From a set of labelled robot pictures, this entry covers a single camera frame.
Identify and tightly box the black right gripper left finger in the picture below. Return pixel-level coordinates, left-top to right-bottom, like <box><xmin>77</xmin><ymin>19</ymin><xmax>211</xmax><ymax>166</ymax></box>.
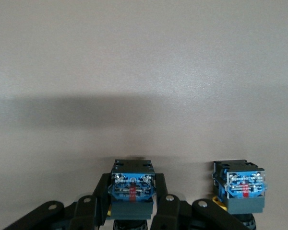
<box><xmin>0</xmin><ymin>172</ymin><xmax>113</xmax><ymax>230</ymax></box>

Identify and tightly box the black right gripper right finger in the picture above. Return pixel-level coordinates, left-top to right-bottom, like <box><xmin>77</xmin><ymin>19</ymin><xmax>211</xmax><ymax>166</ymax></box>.
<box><xmin>150</xmin><ymin>172</ymin><xmax>252</xmax><ymax>230</ymax></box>

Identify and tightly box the red push button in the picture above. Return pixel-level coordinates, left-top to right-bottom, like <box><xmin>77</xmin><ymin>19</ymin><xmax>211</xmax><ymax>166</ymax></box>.
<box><xmin>109</xmin><ymin>159</ymin><xmax>157</xmax><ymax>230</ymax></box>

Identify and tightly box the yellow push button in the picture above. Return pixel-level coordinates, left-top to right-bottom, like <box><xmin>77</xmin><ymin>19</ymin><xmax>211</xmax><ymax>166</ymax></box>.
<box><xmin>211</xmin><ymin>160</ymin><xmax>266</xmax><ymax>230</ymax></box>

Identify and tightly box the brown table mat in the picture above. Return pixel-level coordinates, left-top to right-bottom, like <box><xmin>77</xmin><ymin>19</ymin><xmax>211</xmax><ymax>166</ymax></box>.
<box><xmin>0</xmin><ymin>0</ymin><xmax>288</xmax><ymax>230</ymax></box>

